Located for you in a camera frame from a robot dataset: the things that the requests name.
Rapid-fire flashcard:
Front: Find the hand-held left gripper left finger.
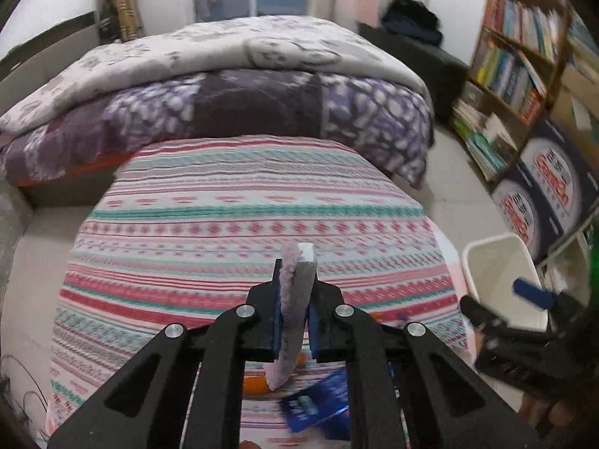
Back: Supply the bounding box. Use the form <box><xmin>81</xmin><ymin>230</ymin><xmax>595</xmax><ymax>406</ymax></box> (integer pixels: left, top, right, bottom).
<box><xmin>47</xmin><ymin>257</ymin><xmax>282</xmax><ymax>449</ymax></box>

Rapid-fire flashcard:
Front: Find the white shelf rack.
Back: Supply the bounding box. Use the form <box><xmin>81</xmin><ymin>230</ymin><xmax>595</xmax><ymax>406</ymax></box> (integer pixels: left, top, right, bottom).
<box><xmin>536</xmin><ymin>229</ymin><xmax>599</xmax><ymax>305</ymax></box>

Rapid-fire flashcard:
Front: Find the white plastic bin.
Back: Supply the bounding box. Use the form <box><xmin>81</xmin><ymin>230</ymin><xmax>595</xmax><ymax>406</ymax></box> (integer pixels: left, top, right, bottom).
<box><xmin>462</xmin><ymin>234</ymin><xmax>549</xmax><ymax>333</ymax></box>

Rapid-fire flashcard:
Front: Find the black storage bench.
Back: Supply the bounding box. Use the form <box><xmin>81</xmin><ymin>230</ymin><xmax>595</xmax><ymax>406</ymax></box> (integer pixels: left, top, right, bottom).
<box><xmin>358</xmin><ymin>21</ymin><xmax>469</xmax><ymax>125</ymax></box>

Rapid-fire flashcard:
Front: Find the brown cardboard box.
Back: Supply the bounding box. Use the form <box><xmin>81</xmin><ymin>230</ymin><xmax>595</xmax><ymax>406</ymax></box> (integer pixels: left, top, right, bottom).
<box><xmin>559</xmin><ymin>63</ymin><xmax>599</xmax><ymax>150</ymax></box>

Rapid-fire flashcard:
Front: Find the dark blue clothing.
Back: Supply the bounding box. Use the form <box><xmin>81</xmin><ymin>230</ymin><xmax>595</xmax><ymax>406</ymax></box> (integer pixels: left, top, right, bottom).
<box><xmin>388</xmin><ymin>21</ymin><xmax>443</xmax><ymax>48</ymax></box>

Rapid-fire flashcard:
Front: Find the pile of books and papers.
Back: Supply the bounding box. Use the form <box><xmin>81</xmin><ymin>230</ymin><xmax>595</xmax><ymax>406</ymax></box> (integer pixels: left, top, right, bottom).
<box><xmin>451</xmin><ymin>98</ymin><xmax>518</xmax><ymax>183</ymax></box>

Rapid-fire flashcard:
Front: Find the row of green blue books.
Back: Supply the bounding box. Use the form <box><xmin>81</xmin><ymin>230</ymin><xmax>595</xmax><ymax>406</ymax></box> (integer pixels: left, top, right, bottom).
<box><xmin>470</xmin><ymin>40</ymin><xmax>546</xmax><ymax>122</ymax></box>

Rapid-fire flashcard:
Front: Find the orange bed sheet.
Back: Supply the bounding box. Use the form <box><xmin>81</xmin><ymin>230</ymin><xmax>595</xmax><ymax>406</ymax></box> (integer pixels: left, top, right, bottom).
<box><xmin>9</xmin><ymin>150</ymin><xmax>136</xmax><ymax>188</ymax></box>

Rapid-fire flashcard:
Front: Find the grey cloth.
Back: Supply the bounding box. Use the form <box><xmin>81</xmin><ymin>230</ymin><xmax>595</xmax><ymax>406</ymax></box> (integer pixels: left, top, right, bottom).
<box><xmin>264</xmin><ymin>242</ymin><xmax>318</xmax><ymax>391</ymax></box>

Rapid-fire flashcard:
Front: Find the grey bed headboard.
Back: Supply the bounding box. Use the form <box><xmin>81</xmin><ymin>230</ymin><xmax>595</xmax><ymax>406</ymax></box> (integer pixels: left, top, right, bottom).
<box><xmin>0</xmin><ymin>9</ymin><xmax>101</xmax><ymax>104</ymax></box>

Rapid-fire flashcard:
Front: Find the black bag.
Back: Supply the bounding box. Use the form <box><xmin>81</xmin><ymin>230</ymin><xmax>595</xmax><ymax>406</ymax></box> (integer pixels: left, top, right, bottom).
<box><xmin>381</xmin><ymin>0</ymin><xmax>441</xmax><ymax>29</ymax></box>

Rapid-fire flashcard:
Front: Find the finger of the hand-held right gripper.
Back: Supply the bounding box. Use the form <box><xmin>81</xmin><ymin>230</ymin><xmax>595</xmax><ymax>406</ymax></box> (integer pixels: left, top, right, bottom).
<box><xmin>512</xmin><ymin>278</ymin><xmax>590</xmax><ymax>320</ymax></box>
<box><xmin>459</xmin><ymin>296</ymin><xmax>546</xmax><ymax>340</ymax></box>

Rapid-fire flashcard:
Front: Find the stack of papers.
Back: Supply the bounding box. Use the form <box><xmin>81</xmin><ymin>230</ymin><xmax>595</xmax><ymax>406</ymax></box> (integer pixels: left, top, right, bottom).
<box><xmin>568</xmin><ymin>9</ymin><xmax>599</xmax><ymax>76</ymax></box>

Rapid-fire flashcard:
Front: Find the striped patterned tablecloth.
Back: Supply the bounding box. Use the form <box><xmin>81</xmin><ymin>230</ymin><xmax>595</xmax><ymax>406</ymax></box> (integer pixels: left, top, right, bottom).
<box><xmin>46</xmin><ymin>135</ymin><xmax>478</xmax><ymax>449</ymax></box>

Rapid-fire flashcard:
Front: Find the row of colourful books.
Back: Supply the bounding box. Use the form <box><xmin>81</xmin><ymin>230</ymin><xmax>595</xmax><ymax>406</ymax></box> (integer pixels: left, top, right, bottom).
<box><xmin>484</xmin><ymin>0</ymin><xmax>565</xmax><ymax>59</ymax></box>

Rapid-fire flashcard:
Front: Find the orange wrapper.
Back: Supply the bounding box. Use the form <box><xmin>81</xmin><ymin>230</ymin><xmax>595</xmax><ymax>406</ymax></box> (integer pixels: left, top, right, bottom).
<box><xmin>243</xmin><ymin>374</ymin><xmax>271</xmax><ymax>396</ymax></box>

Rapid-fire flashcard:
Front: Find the plaid coat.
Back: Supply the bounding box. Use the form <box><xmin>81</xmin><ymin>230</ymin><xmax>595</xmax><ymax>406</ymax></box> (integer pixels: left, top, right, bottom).
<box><xmin>96</xmin><ymin>0</ymin><xmax>143</xmax><ymax>43</ymax></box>

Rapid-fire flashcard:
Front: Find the wooden bookshelf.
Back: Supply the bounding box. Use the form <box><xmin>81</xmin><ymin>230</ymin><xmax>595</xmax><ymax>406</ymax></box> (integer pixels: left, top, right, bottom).
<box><xmin>449</xmin><ymin>0</ymin><xmax>574</xmax><ymax>192</ymax></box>

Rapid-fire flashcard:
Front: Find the person's right hand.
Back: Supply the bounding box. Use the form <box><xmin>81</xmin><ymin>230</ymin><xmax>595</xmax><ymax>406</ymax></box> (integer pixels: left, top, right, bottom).
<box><xmin>519</xmin><ymin>390</ymin><xmax>581</xmax><ymax>438</ymax></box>

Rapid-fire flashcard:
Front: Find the purple patterned blanket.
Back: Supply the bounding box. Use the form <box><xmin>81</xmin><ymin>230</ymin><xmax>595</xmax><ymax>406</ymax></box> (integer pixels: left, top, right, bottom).
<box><xmin>0</xmin><ymin>69</ymin><xmax>434</xmax><ymax>190</ymax></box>

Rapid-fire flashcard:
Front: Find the blue packet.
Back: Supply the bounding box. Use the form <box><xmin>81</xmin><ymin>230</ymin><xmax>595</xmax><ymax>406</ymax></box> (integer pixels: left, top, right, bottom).
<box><xmin>280</xmin><ymin>367</ymin><xmax>351</xmax><ymax>440</ymax></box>

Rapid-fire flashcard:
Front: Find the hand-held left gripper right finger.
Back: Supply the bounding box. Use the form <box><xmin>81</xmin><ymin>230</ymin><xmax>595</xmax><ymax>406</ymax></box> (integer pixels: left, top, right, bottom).
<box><xmin>306</xmin><ymin>276</ymin><xmax>548</xmax><ymax>449</ymax></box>

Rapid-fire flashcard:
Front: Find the blue water carton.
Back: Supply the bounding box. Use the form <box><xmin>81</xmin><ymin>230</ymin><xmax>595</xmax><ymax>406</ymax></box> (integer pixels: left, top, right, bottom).
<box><xmin>490</xmin><ymin>168</ymin><xmax>548</xmax><ymax>263</ymax></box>
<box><xmin>515</xmin><ymin>119</ymin><xmax>599</xmax><ymax>263</ymax></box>

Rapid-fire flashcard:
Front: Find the grey printed quilt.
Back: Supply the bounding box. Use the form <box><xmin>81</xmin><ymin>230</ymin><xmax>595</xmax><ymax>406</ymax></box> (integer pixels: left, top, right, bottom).
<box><xmin>0</xmin><ymin>15</ymin><xmax>429</xmax><ymax>134</ymax></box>

